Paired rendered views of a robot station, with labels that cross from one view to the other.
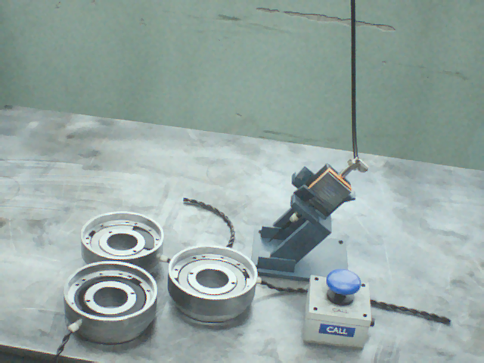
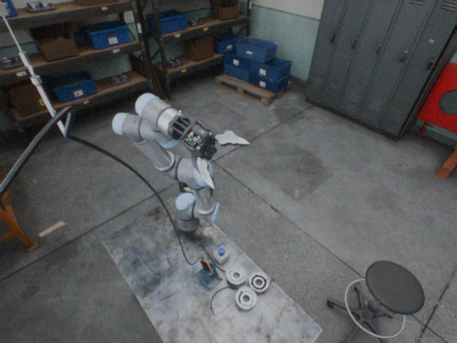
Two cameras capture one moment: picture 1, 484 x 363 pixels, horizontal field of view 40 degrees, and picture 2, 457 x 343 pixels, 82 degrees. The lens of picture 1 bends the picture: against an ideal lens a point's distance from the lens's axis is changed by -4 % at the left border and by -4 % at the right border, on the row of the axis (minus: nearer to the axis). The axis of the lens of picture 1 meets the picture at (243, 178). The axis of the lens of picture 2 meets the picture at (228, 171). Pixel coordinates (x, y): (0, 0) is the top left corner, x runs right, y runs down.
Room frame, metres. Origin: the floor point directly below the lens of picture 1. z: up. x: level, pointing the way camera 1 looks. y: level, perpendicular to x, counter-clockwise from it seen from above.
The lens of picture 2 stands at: (1.15, 0.47, 2.22)
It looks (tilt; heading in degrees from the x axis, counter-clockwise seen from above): 43 degrees down; 225
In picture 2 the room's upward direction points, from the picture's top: straight up
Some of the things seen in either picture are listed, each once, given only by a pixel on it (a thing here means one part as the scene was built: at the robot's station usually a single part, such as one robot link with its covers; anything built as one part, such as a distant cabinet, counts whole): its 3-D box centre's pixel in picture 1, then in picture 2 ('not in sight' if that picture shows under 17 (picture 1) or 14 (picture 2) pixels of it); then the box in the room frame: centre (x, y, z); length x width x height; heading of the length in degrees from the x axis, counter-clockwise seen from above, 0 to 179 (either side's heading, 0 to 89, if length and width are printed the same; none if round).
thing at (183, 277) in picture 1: (211, 284); (236, 275); (0.65, 0.02, 0.82); 0.08 x 0.08 x 0.02
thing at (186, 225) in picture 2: not in sight; (188, 216); (0.60, -0.46, 0.85); 0.15 x 0.15 x 0.10
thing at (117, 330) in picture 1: (110, 302); (258, 282); (0.59, 0.13, 0.82); 0.10 x 0.10 x 0.04
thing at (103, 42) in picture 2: not in sight; (106, 35); (-0.44, -3.53, 1.11); 0.52 x 0.38 x 0.22; 177
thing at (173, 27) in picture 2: not in sight; (167, 22); (-1.42, -3.47, 1.11); 0.52 x 0.38 x 0.22; 177
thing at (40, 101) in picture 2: not in sight; (28, 94); (0.75, -3.57, 0.64); 0.49 x 0.40 x 0.37; 2
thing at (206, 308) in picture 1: (211, 283); (236, 275); (0.65, 0.02, 0.82); 0.10 x 0.10 x 0.04
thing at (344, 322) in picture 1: (341, 311); (221, 254); (0.62, -0.13, 0.82); 0.08 x 0.07 x 0.05; 87
